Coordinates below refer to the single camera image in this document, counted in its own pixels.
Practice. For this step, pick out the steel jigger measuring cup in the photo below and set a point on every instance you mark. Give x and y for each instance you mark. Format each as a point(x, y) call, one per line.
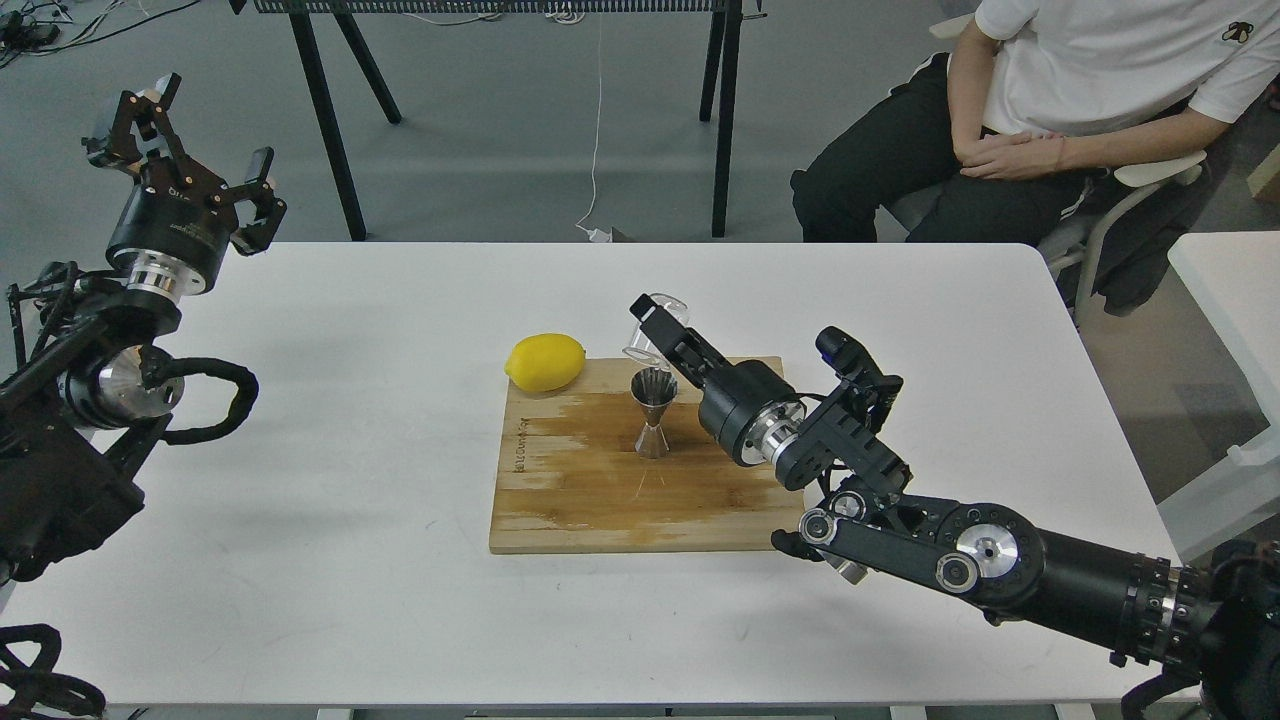
point(653, 390)

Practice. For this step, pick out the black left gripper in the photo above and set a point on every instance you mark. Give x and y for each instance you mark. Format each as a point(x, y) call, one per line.
point(163, 242)

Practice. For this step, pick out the white side table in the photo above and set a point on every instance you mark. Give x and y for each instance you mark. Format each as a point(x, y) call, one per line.
point(1234, 278)

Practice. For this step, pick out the wooden cutting board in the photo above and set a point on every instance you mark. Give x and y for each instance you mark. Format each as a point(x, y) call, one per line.
point(569, 479)

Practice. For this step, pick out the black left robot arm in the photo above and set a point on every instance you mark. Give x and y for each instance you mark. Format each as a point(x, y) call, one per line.
point(92, 395)

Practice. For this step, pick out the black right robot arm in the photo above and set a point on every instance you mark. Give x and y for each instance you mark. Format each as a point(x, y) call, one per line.
point(1213, 629)

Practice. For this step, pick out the yellow lemon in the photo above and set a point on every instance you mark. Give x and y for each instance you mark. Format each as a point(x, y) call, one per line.
point(545, 362)

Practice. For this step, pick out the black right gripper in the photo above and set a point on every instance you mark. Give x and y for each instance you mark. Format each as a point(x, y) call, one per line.
point(747, 408)

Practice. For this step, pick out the seated person white shirt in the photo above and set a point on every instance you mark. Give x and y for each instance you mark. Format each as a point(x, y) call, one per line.
point(1035, 102)

